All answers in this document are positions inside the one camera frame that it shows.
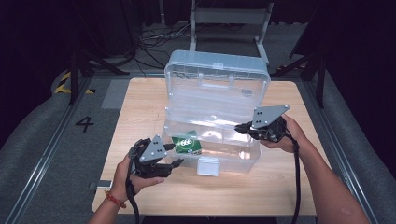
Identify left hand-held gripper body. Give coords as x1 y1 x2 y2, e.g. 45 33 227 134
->
128 134 176 179

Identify clear plastic storage box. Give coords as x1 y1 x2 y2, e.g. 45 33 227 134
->
162 49 271 177

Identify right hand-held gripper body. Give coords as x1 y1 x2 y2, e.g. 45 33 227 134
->
248 105 290 144

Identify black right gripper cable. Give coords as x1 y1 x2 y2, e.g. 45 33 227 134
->
279 132 303 224

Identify black floor cables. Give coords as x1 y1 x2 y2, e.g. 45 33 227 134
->
136 22 192 78

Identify red bead bracelet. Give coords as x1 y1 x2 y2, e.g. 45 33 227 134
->
104 189 127 209

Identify person's left hand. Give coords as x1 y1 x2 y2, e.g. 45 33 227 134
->
111 153 165 203

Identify white metal frame stand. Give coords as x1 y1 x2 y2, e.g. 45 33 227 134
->
189 0 275 64

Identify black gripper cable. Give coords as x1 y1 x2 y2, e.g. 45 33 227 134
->
279 132 303 224
125 174 141 224

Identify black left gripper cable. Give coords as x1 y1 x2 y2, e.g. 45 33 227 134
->
125 174 141 224

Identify dark metal stand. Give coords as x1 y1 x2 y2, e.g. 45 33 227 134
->
270 52 326 108
69 49 130 105

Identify person's right hand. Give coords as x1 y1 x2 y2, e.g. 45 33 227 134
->
260 114 309 154

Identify green and white medicine box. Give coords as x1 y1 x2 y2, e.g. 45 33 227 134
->
171 130 203 156

